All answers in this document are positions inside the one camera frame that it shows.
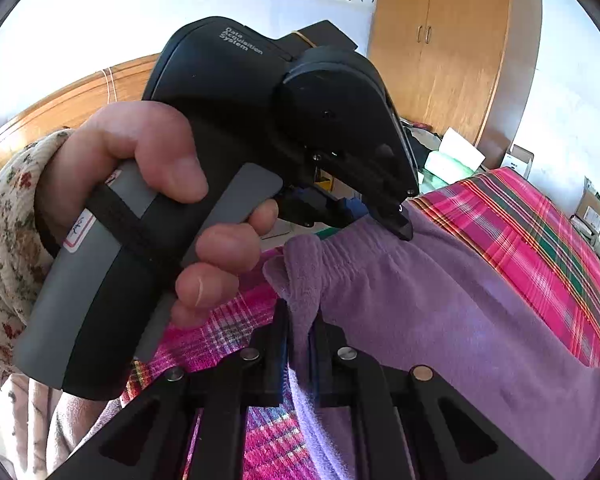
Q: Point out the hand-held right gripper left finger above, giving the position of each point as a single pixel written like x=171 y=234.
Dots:
x=280 y=355

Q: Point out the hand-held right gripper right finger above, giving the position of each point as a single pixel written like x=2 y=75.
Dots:
x=320 y=365

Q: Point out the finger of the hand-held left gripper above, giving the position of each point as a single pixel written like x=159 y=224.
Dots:
x=325 y=210
x=397 y=220

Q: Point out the purple fleece towel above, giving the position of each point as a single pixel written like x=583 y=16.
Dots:
x=455 y=310

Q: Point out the person's left hand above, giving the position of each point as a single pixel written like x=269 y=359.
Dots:
x=145 y=130

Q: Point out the green tissue pack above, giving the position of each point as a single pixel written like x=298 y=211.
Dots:
x=445 y=170

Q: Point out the plaid bed sheet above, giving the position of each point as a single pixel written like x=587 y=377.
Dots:
x=530 y=230

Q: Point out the white open box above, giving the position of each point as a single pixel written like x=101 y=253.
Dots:
x=519 y=162

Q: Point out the wooden wardrobe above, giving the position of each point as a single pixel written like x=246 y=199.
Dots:
x=455 y=60

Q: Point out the brown cardboard box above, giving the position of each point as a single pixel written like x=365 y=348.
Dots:
x=590 y=205

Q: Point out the pink fuzzy coat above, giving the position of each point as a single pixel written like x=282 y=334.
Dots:
x=65 y=430

